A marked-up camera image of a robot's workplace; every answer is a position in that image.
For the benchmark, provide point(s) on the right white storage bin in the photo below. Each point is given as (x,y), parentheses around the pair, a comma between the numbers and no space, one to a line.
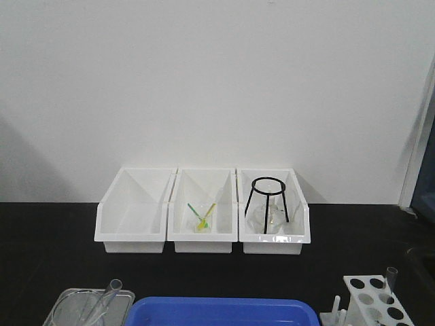
(294,234)

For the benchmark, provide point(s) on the blue plastic tray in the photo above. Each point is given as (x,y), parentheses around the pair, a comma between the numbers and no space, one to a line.
(220,311)

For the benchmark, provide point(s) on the clear glass test tube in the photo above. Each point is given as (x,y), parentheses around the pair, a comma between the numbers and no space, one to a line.
(102,304)

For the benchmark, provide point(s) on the left white storage bin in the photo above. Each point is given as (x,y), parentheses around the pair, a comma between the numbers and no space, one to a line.
(132,215)

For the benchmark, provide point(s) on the black metal tripod stand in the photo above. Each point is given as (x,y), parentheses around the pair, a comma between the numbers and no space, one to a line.
(267,187)

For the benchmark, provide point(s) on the clear plastic tray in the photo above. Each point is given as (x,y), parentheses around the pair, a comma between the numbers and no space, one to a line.
(117,311)

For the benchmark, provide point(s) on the clear glass flask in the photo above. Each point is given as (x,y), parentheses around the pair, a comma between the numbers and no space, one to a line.
(267,218)

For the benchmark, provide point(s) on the middle white storage bin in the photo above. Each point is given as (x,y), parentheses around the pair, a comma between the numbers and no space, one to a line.
(203,211)

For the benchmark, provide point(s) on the clear test tube in rack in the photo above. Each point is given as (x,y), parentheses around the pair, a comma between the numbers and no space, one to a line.
(390,277)

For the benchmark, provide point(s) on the clear glass beaker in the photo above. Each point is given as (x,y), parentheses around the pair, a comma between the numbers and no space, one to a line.
(73,308)

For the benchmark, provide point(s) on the white test tube rack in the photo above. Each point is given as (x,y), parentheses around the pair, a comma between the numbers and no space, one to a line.
(371,303)

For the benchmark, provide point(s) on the small beaker with sticks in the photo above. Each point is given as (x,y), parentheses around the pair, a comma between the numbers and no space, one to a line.
(204,221)

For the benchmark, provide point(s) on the white storage bin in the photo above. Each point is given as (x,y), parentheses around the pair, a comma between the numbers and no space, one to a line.
(294,234)
(132,215)
(203,211)

